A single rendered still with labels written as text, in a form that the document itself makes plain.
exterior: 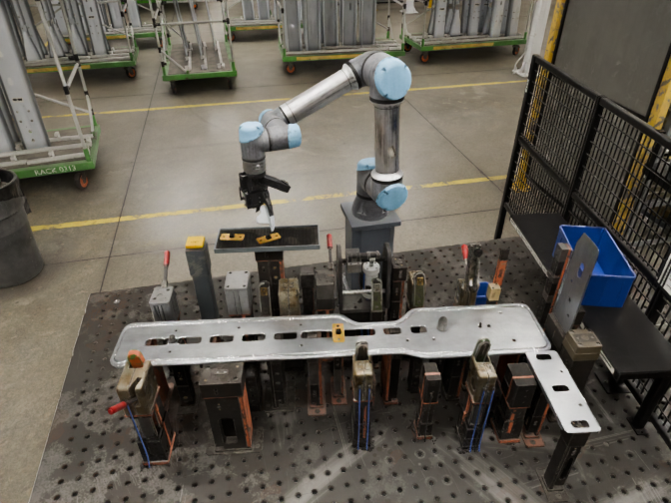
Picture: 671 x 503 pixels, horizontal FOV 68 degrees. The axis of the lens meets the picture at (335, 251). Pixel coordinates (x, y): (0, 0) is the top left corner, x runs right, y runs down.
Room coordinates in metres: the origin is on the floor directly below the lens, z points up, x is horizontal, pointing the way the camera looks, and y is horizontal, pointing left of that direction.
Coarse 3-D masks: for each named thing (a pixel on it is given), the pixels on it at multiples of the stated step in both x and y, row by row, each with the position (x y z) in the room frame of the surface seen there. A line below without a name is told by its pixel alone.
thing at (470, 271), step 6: (474, 246) 1.35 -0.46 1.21; (480, 246) 1.35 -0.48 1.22; (468, 252) 1.35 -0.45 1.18; (474, 252) 1.32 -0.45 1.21; (480, 252) 1.32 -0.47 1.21; (468, 258) 1.34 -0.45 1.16; (474, 258) 1.35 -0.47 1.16; (468, 264) 1.34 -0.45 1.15; (474, 264) 1.34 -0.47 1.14; (468, 270) 1.33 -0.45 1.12; (474, 270) 1.34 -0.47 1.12; (468, 276) 1.33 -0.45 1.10; (474, 276) 1.34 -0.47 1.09; (468, 282) 1.32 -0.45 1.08; (474, 282) 1.33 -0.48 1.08; (474, 288) 1.32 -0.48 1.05
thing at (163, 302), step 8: (160, 288) 1.33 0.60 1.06; (168, 288) 1.33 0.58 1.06; (152, 296) 1.28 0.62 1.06; (160, 296) 1.29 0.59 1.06; (168, 296) 1.28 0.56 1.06; (152, 304) 1.25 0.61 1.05; (160, 304) 1.25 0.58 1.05; (168, 304) 1.26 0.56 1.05; (176, 304) 1.32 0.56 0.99; (152, 312) 1.26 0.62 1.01; (160, 312) 1.25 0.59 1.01; (168, 312) 1.26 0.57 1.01; (176, 312) 1.30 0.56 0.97; (160, 320) 1.25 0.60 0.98; (168, 320) 1.26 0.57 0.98; (176, 320) 1.28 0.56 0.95; (168, 376) 1.25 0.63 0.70
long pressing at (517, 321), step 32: (192, 320) 1.23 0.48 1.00; (224, 320) 1.22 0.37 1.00; (256, 320) 1.23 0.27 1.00; (288, 320) 1.23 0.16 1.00; (320, 320) 1.22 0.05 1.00; (352, 320) 1.22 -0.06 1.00; (416, 320) 1.22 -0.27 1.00; (448, 320) 1.22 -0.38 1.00; (480, 320) 1.22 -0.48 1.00; (512, 320) 1.22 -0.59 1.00; (128, 352) 1.09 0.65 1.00; (160, 352) 1.09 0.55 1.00; (192, 352) 1.08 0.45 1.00; (224, 352) 1.08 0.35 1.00; (256, 352) 1.08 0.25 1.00; (288, 352) 1.08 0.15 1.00; (320, 352) 1.08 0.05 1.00; (352, 352) 1.08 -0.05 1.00; (384, 352) 1.08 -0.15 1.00; (416, 352) 1.08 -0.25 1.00; (448, 352) 1.08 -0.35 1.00; (512, 352) 1.08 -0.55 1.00
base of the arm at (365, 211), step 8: (360, 200) 1.73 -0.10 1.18; (368, 200) 1.71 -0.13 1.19; (352, 208) 1.75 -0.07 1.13; (360, 208) 1.72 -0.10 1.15; (368, 208) 1.71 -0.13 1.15; (376, 208) 1.71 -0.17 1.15; (360, 216) 1.71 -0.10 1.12; (368, 216) 1.70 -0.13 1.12; (376, 216) 1.70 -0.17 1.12; (384, 216) 1.72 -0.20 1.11
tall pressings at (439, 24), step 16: (432, 0) 9.17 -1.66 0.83; (448, 0) 9.24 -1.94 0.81; (464, 0) 9.28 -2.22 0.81; (480, 0) 9.05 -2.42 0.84; (496, 0) 8.87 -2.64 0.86; (512, 0) 8.96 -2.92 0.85; (432, 16) 9.12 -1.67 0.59; (448, 16) 9.19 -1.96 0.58; (464, 16) 9.24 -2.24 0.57; (480, 16) 9.30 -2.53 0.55; (496, 16) 8.85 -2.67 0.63; (512, 16) 8.92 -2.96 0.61; (432, 32) 8.89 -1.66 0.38; (448, 32) 8.97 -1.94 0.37; (464, 32) 9.21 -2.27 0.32; (496, 32) 8.84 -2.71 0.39; (512, 32) 8.91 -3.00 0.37
